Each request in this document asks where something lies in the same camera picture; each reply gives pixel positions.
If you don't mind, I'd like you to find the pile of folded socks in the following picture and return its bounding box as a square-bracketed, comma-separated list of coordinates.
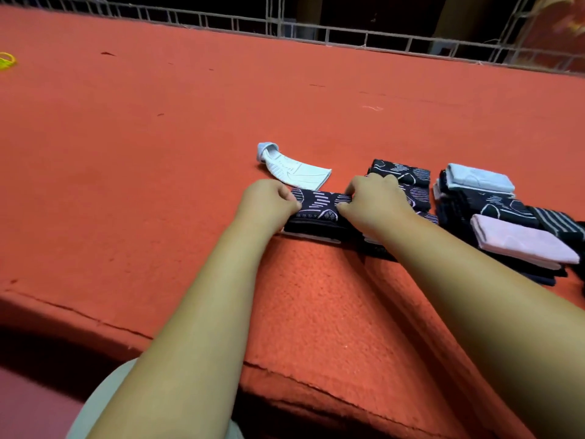
[432, 163, 585, 295]

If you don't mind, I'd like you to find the orange felt table cover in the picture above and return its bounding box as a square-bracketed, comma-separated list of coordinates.
[0, 5, 585, 439]

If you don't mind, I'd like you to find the light blue sock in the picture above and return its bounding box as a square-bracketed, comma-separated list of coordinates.
[256, 142, 332, 191]

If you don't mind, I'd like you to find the person's right hand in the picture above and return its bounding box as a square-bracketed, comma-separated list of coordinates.
[336, 173, 419, 243]

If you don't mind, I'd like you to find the person's right forearm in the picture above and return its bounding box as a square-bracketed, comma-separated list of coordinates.
[378, 213, 585, 439]

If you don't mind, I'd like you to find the pink folded sock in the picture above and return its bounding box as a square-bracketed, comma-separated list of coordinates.
[470, 214, 580, 270]

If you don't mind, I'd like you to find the black patterned sock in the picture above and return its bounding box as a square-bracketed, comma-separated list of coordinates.
[281, 187, 362, 245]

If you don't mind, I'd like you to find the person's left forearm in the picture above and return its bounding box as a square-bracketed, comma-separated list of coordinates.
[87, 215, 282, 439]

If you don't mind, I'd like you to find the pale blue folded sock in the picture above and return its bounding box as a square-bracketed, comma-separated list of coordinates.
[445, 163, 516, 195]

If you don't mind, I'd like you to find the person's left hand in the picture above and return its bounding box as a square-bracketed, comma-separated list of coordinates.
[233, 179, 303, 235]

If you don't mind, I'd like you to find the stack of black patterned socks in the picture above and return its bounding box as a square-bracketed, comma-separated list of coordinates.
[363, 159, 439, 261]

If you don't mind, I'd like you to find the white wire grid fence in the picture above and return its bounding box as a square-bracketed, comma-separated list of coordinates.
[0, 0, 585, 77]

